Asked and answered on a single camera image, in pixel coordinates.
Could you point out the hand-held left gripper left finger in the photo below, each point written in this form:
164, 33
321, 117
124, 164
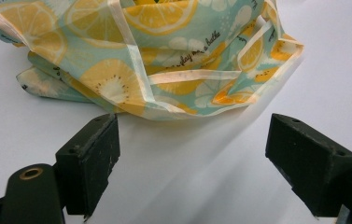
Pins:
86, 168

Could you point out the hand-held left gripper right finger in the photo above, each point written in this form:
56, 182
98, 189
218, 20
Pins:
313, 168

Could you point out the lemon print fabric bag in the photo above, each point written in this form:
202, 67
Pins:
152, 56

